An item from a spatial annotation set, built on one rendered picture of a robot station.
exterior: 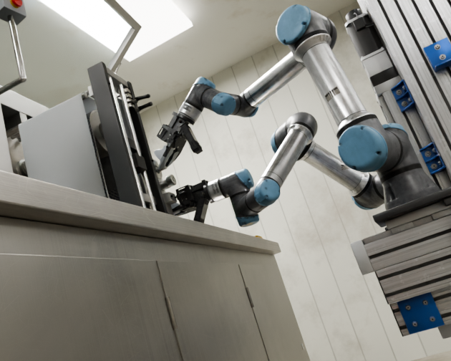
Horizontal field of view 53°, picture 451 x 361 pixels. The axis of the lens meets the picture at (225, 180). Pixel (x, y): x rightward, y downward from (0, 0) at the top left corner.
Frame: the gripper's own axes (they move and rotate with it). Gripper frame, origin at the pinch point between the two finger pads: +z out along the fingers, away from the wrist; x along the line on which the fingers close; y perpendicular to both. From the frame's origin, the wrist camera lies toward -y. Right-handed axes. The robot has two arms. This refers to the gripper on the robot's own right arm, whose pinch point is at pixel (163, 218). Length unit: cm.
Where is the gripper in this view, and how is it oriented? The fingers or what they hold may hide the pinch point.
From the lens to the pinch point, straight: 167.9
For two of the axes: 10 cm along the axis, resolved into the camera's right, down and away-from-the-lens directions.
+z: -9.0, 3.7, 2.4
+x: -3.2, -1.8, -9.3
